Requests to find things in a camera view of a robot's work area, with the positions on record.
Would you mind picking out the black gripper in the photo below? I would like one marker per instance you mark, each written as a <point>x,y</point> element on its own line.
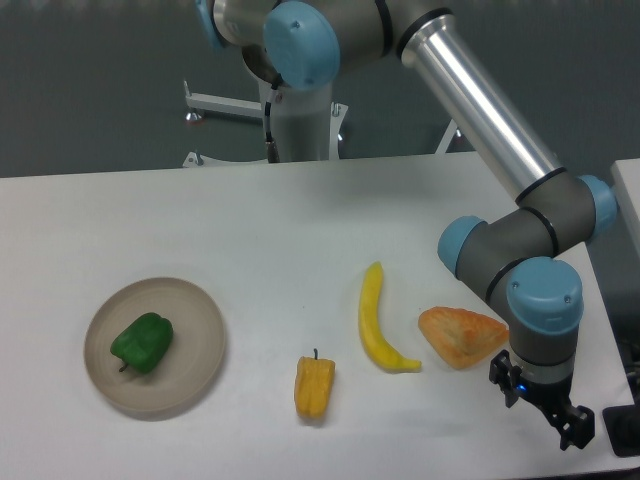
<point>548,387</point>

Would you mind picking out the green bell pepper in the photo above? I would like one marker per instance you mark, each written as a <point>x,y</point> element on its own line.
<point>143,344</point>

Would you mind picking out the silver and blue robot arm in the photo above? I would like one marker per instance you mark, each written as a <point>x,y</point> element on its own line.
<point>298,48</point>

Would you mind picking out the yellow bell pepper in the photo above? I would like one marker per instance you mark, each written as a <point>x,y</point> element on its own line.
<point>313,386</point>

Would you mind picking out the beige round plate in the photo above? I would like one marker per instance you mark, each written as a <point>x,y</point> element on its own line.
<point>190,365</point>

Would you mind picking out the black device at table edge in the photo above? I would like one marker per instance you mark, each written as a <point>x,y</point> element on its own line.
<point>622,426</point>

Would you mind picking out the orange triangular pastry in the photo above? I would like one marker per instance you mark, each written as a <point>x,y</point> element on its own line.
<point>462,338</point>

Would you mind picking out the yellow banana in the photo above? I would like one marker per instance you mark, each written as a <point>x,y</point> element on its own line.
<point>374,343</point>

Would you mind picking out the white side table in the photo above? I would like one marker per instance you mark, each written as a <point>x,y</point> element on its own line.
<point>626,174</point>

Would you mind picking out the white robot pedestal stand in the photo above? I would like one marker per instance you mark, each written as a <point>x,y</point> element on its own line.
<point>380,109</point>

